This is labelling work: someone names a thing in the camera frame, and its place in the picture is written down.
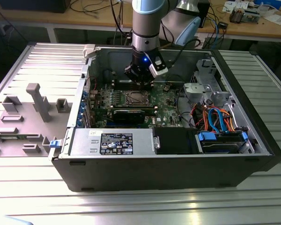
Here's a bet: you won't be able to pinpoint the silver CPU plate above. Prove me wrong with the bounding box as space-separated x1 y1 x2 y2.
130 93 145 103

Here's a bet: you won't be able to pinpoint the metal socket cover frame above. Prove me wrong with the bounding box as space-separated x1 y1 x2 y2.
123 90 151 105

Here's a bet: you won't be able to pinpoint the black plastic cover box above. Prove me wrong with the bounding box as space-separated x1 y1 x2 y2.
153 127 199 155

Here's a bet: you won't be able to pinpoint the metal CPU cooler heatsink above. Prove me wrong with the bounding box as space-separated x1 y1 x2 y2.
229 6 244 24

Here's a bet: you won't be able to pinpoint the green motherboard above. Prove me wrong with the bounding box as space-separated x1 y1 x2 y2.
88 81 192 129

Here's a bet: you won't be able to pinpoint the black graphics card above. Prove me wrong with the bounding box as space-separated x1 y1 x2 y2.
111 109 146 125

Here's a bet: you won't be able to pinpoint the grey plastic case latch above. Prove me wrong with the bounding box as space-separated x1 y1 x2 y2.
82 44 97 60

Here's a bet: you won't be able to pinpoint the silver drive bay cage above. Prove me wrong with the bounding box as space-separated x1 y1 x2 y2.
192 58 234 111

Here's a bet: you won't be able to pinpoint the hard disk in blue carrier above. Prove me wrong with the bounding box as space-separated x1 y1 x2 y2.
196 131 250 155

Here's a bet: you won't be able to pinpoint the silver power supply unit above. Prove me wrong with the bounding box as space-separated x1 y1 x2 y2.
69 127 155 157

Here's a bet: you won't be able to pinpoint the black computer tower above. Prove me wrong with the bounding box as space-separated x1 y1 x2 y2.
198 0 211 29

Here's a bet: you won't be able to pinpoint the black open PC case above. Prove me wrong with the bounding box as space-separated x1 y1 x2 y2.
51 44 281 193

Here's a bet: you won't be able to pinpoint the grey plastic parts rack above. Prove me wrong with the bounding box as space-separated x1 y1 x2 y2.
0 82 74 158

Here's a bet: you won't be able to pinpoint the printed paper sheets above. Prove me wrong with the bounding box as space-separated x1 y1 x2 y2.
222 0 237 13

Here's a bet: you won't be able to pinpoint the wooden desk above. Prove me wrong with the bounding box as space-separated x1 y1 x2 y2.
0 0 281 44

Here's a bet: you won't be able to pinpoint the grey electronic device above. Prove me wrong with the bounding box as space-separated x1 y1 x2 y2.
242 8 260 24

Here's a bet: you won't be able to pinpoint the large black box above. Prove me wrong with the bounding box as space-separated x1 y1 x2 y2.
0 0 72 14

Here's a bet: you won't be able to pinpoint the green RAM stick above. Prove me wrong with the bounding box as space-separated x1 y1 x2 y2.
0 134 21 141

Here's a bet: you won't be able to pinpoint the white and blue boxes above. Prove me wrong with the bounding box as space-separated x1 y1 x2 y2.
252 0 281 11

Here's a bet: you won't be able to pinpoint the white paper sheet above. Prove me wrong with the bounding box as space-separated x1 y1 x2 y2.
263 9 281 26

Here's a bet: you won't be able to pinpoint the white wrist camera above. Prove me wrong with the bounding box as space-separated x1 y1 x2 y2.
148 55 170 77

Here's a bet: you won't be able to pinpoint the thin black wire loop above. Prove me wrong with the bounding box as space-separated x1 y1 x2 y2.
174 88 196 128

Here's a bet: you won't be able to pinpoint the thick black wrist cable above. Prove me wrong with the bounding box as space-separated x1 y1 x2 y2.
166 38 202 70

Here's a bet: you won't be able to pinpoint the thin red wire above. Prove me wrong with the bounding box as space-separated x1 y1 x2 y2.
85 76 98 91

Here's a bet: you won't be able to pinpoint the silver round metal bracket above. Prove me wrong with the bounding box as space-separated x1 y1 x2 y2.
183 82 213 105

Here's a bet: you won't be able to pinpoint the red wire bundle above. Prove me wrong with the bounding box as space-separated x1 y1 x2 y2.
191 103 209 129

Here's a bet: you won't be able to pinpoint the dark hanging cable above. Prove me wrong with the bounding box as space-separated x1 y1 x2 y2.
117 0 133 45
110 0 129 45

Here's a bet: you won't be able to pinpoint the blue flat wire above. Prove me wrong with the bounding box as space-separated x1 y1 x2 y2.
207 106 228 134

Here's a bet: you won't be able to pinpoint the blue slot retention bracket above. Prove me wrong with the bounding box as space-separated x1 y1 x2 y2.
76 90 89 128

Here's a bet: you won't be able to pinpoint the thin blue cable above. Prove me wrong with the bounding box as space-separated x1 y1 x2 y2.
212 14 223 46

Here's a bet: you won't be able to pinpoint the orange wire bundle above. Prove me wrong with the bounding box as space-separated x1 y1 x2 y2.
216 106 237 132

